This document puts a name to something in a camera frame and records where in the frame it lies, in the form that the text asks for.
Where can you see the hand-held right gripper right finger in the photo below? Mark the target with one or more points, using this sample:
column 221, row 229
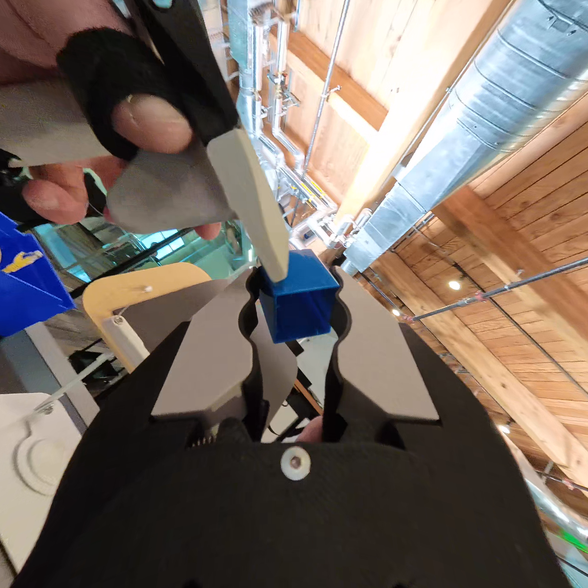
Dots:
column 386, row 367

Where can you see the person's left hand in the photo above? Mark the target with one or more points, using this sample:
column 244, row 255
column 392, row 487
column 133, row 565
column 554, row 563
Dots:
column 37, row 37

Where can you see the yellow item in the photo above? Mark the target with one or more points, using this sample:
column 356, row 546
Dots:
column 20, row 262

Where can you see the silver ceiling duct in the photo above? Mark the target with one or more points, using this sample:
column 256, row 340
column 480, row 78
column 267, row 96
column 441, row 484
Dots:
column 496, row 119

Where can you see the blue plastic bin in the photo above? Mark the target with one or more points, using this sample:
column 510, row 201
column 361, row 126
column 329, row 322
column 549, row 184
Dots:
column 28, row 294

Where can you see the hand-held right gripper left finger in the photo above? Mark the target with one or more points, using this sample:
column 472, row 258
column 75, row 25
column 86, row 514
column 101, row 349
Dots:
column 202, row 367

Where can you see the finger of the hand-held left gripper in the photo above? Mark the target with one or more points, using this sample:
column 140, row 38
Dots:
column 248, row 193

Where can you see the black backdrop board stand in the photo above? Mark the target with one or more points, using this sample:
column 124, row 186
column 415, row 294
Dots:
column 156, row 294

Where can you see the wall spot lamp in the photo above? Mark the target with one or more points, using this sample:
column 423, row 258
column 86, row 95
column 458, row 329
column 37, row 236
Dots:
column 454, row 285

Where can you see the blue single-stud plastic block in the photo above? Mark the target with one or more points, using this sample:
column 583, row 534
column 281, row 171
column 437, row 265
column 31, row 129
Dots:
column 299, row 303

